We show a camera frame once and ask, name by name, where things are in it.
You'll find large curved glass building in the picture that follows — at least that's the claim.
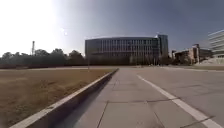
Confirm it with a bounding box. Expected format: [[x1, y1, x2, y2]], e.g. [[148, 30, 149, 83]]
[[84, 33, 170, 66]]

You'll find row of trees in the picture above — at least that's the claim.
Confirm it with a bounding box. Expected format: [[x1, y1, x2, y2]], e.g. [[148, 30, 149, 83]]
[[0, 48, 87, 69]]

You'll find tall mast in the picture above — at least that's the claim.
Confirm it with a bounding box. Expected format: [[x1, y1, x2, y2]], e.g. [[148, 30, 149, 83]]
[[31, 40, 36, 56]]

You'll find grey concrete slab pavement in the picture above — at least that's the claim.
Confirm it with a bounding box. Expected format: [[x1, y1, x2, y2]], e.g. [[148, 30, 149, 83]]
[[58, 68, 209, 128]]

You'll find low brown building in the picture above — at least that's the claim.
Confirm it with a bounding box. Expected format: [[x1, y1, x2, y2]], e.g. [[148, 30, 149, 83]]
[[171, 43, 214, 66]]

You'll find dry grass field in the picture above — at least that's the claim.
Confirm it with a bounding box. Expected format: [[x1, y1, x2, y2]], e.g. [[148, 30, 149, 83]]
[[0, 68, 116, 128]]

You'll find concrete kerb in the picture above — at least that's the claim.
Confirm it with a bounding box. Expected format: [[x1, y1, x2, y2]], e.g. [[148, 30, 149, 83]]
[[9, 68, 120, 128]]

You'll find pale wide building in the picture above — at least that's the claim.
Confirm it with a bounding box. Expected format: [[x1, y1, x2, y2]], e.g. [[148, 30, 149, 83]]
[[207, 29, 224, 59]]

